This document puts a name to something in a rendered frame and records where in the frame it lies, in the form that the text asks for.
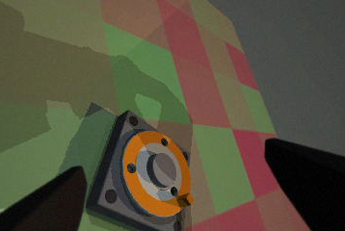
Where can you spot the orange round plate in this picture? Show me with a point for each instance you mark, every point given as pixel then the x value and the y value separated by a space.
pixel 154 201

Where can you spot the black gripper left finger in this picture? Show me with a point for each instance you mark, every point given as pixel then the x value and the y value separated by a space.
pixel 55 206

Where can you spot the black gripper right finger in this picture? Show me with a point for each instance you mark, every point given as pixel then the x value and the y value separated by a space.
pixel 313 180

